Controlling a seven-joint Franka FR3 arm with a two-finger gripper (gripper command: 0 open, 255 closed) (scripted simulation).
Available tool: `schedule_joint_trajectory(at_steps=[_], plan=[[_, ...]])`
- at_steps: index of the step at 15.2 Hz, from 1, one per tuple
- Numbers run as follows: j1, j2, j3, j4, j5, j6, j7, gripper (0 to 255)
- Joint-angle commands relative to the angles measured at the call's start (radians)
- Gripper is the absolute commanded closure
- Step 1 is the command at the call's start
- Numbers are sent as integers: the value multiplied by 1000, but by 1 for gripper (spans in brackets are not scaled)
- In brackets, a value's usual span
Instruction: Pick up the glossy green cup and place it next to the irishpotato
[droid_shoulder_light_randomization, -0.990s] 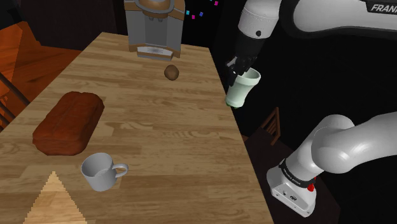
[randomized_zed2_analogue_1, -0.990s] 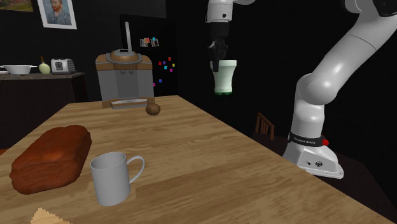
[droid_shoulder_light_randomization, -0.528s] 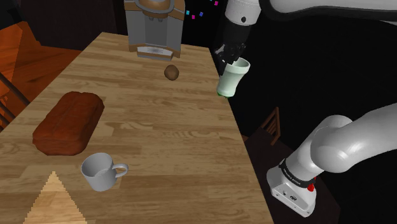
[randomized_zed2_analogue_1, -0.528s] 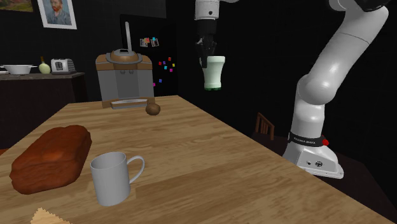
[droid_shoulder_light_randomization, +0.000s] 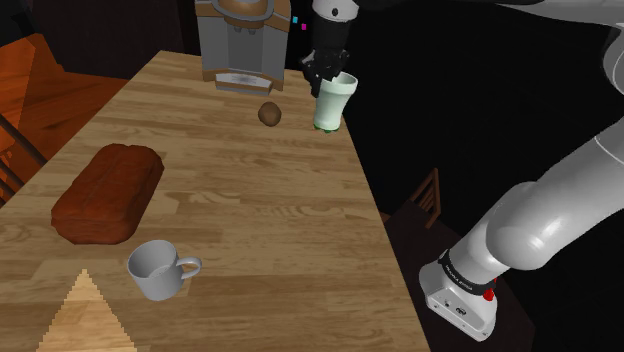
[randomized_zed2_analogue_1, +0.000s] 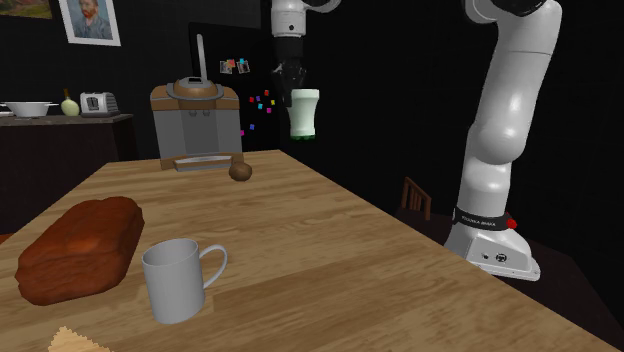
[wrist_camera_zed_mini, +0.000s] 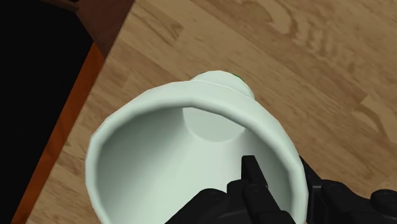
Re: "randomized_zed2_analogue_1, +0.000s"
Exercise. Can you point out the grey and brown coffee machine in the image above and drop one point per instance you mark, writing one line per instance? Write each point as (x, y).
(197, 126)

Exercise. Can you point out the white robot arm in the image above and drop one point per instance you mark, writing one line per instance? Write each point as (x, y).
(507, 122)

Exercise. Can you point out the brown kiwi fruit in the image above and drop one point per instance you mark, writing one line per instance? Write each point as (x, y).
(240, 171)

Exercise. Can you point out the dark robot stand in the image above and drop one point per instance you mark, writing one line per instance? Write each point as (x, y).
(556, 292)

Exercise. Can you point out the beige serrated cracker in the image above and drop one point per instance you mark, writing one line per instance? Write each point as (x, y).
(73, 342)

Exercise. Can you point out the white mug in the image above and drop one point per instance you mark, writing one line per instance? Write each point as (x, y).
(173, 285)

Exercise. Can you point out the black fridge with magnets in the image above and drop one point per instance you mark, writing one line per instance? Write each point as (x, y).
(258, 53)

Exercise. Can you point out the brown bread loaf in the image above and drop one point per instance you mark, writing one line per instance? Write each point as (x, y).
(80, 251)

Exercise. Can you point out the dark sideboard with kitchenware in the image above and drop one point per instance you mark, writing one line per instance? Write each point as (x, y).
(63, 161)

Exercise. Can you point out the framed portrait painting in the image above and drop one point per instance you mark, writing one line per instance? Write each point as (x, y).
(90, 19)

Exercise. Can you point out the brown wooden chair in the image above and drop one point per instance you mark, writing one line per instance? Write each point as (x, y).
(415, 197)

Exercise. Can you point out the white bottle with green base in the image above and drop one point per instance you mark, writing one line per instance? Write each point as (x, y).
(302, 114)

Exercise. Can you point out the wooden table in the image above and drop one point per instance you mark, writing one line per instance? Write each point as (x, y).
(312, 244)

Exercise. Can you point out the landscape wall picture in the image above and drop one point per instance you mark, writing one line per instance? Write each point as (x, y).
(24, 7)

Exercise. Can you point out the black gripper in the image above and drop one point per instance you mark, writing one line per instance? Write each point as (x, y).
(288, 53)

